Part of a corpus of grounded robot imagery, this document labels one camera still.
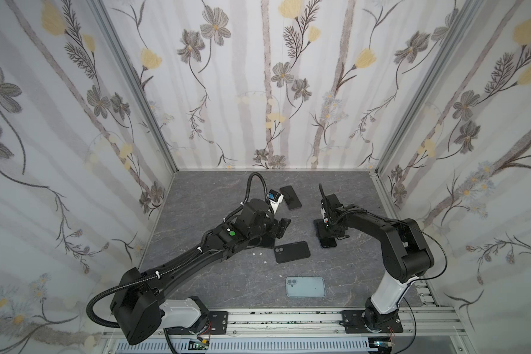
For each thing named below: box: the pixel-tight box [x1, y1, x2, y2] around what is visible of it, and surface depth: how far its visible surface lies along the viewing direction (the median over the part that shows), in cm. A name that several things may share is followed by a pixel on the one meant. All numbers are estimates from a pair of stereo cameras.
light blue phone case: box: [285, 275, 326, 298], surface depth 84 cm
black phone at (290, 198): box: [279, 185, 303, 211], surface depth 113 cm
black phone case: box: [273, 241, 312, 264], surface depth 92 cm
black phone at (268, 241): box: [259, 234, 276, 249], surface depth 70 cm
